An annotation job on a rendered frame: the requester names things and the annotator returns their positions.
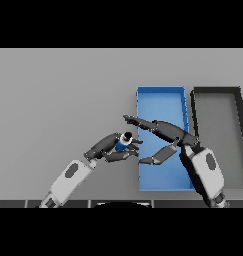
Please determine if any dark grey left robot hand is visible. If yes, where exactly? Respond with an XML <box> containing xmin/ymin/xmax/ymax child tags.
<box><xmin>83</xmin><ymin>132</ymin><xmax>144</xmax><ymax>164</ymax></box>

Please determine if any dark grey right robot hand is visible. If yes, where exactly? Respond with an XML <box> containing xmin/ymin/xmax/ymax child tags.
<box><xmin>122</xmin><ymin>114</ymin><xmax>201</xmax><ymax>166</ymax></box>

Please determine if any blue pipe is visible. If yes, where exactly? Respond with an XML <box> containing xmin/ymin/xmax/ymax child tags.
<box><xmin>114</xmin><ymin>131</ymin><xmax>134</xmax><ymax>153</ymax></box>

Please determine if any blue bin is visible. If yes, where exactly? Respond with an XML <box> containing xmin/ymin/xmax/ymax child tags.
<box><xmin>135</xmin><ymin>85</ymin><xmax>195</xmax><ymax>192</ymax></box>

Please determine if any dark grey bin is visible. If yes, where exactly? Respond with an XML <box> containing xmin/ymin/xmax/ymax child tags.
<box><xmin>189</xmin><ymin>86</ymin><xmax>243</xmax><ymax>190</ymax></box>

